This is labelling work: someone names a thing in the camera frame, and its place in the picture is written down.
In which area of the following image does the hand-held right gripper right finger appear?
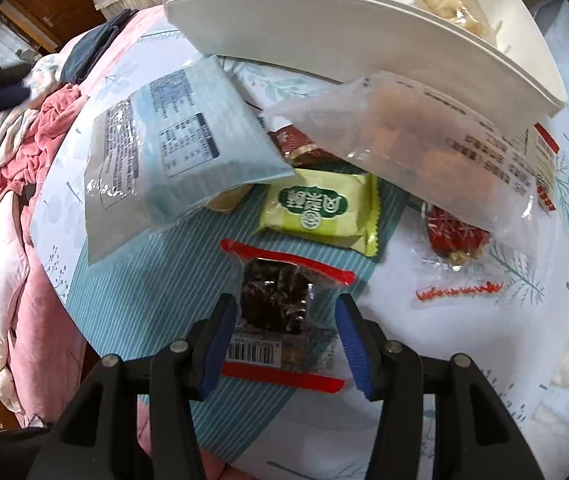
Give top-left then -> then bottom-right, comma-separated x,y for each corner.
335,292 -> 530,480

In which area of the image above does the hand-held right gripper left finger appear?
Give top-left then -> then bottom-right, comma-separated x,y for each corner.
27,292 -> 240,480

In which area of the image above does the dark brown snack packet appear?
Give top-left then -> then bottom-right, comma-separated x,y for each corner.
219,239 -> 358,393

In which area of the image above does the white plastic storage bin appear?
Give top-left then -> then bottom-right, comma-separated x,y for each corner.
163,0 -> 568,141

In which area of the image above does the yellow puffs snack packet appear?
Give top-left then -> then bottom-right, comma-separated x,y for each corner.
415,0 -> 495,43

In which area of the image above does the leaf-print tablecloth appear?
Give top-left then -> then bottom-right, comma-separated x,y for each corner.
29,7 -> 569,480

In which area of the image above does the brown wooden door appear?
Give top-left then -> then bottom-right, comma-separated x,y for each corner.
0,0 -> 115,56

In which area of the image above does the dark blue pouch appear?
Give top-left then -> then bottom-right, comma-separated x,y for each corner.
59,9 -> 140,85

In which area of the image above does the green snack packet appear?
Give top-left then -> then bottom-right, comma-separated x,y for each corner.
253,167 -> 380,258

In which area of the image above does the pale yellow snack packet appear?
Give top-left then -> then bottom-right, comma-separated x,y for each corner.
204,185 -> 255,213

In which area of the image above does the red date snack packet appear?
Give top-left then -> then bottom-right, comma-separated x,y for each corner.
415,200 -> 505,306

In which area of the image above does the pink blanket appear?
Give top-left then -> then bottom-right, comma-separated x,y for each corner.
0,7 -> 185,431

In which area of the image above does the light blue large packet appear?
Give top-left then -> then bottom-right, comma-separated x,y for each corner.
83,55 -> 296,267

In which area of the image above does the brown-red snack packet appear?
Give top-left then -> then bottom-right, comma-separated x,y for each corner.
268,127 -> 345,168

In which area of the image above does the clear pastry packet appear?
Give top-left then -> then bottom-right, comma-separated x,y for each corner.
259,71 -> 540,256

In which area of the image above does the red and white packet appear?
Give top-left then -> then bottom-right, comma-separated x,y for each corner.
525,122 -> 561,212

